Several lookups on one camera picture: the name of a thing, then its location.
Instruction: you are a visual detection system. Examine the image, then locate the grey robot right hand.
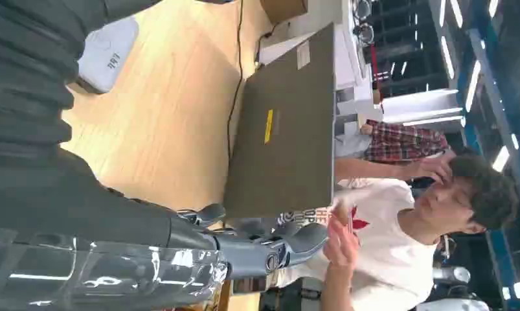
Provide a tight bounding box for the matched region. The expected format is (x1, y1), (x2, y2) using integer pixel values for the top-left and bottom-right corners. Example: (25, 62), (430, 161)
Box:
(0, 146), (330, 311)

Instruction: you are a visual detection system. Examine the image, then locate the white card reader device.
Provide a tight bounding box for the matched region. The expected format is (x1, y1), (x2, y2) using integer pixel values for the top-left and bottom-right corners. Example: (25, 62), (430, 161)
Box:
(76, 16), (140, 95)

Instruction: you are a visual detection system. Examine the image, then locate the grey laptop with yellow sticker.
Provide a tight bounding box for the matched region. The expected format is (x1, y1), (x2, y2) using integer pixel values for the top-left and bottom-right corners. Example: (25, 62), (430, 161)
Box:
(222, 22), (336, 219)

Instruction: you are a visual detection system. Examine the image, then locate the person's left hand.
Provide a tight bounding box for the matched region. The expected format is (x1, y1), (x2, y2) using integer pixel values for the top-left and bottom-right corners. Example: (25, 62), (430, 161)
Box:
(322, 202), (362, 277)

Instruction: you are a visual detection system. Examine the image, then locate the brown cardboard box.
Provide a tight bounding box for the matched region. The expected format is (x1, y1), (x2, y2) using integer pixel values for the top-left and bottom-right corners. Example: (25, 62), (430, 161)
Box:
(259, 0), (309, 25)

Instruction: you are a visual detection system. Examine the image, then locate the person in white printed shirt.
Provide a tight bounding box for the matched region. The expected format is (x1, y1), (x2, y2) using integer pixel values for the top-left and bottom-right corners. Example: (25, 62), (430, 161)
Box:
(275, 148), (520, 311)

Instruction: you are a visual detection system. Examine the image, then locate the person in plaid shirt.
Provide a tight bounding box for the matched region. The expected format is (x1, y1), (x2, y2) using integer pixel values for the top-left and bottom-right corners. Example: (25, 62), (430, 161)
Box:
(334, 119), (452, 165)

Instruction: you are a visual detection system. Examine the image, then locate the black laptop power cable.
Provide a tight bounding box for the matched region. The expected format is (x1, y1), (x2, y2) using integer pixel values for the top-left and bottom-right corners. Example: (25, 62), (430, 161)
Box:
(226, 0), (246, 161)

